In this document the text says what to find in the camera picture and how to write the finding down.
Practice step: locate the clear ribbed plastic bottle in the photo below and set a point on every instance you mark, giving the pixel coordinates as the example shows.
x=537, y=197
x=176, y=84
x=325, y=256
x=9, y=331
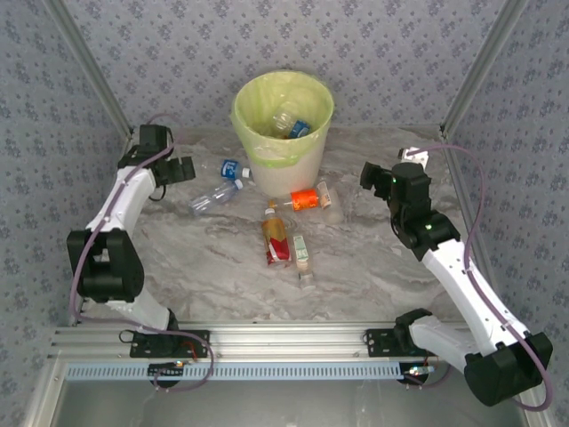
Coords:
x=215, y=196

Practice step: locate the clear bottle white orange label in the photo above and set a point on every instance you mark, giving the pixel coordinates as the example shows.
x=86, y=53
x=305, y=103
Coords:
x=331, y=202

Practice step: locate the orange label plastic bottle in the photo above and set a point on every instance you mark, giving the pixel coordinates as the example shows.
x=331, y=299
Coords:
x=304, y=200

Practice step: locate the green white label bottle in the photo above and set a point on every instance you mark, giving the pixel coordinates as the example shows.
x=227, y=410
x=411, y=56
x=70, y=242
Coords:
x=301, y=253

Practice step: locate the red yellow label tea bottle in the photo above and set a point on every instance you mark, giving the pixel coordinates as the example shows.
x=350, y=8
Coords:
x=275, y=242

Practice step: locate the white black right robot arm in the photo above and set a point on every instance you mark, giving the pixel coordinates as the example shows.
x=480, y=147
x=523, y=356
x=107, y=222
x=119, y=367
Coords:
x=467, y=284

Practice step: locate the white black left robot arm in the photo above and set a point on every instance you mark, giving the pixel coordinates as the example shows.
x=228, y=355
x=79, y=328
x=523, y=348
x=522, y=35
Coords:
x=120, y=200

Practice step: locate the white plastic bin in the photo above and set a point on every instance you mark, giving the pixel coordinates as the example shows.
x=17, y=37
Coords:
x=289, y=178

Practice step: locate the green bin liner bag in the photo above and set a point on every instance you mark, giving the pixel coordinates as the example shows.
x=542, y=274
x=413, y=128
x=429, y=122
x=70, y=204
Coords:
x=266, y=153

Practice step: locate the small LED circuit board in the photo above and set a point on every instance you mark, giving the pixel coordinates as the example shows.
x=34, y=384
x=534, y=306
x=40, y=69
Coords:
x=415, y=370
x=164, y=369

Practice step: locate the aluminium table edge rail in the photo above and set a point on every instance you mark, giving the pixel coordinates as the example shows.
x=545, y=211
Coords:
x=460, y=187
x=128, y=139

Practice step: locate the aluminium frame post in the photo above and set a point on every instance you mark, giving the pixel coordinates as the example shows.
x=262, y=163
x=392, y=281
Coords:
x=482, y=66
x=91, y=66

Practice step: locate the wide aluminium base rail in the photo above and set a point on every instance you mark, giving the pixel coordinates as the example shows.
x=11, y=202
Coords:
x=284, y=340

